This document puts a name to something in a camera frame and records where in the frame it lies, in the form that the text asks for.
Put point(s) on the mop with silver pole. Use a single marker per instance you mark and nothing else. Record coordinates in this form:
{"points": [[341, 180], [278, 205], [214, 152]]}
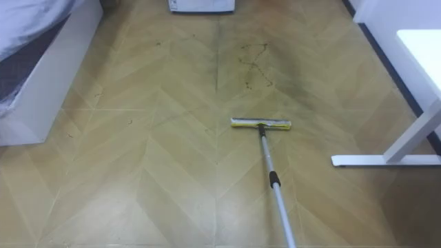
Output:
{"points": [[260, 123]]}

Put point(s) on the white box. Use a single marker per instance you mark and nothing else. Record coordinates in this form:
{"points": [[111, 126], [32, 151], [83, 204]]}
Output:
{"points": [[201, 5]]}

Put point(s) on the white desk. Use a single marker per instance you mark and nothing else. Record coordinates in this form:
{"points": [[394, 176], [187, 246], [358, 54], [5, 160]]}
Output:
{"points": [[420, 51]]}

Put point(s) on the grey bed with white frame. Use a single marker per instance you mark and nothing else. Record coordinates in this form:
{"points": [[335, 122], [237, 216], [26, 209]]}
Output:
{"points": [[51, 75]]}

